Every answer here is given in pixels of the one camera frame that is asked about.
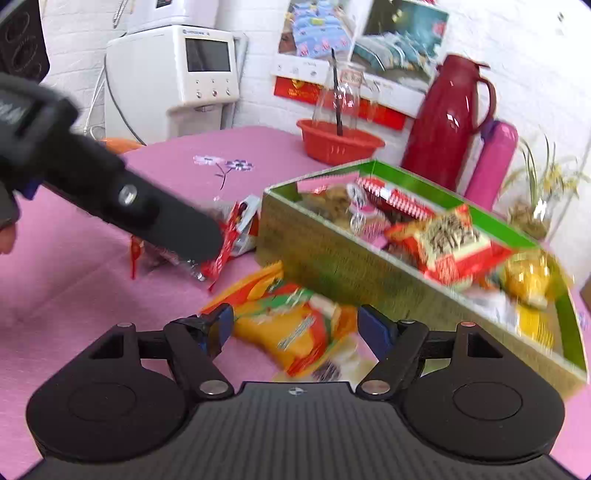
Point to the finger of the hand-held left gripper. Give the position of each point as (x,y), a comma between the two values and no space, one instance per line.
(175,226)

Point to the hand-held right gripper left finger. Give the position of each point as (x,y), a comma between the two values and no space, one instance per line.
(222,323)

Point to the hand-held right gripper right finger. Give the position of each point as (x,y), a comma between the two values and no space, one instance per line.
(373,325)

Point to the green cardboard box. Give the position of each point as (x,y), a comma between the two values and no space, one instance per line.
(351,272)

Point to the brown date packet yellow label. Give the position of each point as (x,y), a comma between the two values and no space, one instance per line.
(219,265)

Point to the orange yellow snack packet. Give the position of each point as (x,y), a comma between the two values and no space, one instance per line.
(286,332)

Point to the white packet with brown balls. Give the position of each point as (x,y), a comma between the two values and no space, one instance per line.
(247,221)

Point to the pink melon seed packet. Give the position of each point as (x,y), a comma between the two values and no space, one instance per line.
(369,217)

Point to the red yellow peanut packet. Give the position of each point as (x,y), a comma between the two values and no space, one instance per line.
(452,240)

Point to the red snack packet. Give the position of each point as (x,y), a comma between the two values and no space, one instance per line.
(401,201)

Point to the clear orange trimmed snack packet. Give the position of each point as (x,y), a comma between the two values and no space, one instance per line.
(332,198)

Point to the person's left hand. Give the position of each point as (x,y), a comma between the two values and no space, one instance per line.
(6,241)

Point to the black patterned panel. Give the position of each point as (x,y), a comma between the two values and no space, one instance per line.
(23,46)

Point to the orange plastic basket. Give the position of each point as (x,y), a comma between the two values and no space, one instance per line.
(122,145)

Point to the pink floral tablecloth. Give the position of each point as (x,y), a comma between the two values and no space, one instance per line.
(69,286)

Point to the white appliance with screen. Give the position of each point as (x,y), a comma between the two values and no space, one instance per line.
(152,92)

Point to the red plastic basin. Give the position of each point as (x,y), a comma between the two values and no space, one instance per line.
(337,150)

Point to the white countertop machine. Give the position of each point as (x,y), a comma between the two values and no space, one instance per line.
(184,14)

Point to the plant in glass vase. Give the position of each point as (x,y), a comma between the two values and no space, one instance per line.
(531,217)

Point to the pink insulated bottle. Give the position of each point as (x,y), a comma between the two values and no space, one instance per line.
(494,166)

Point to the red thermos jug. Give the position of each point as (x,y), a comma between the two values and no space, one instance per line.
(443,129)

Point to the glass pitcher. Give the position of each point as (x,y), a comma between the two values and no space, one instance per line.
(353,101)

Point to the wall calendar poster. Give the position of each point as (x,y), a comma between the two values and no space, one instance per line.
(397,41)

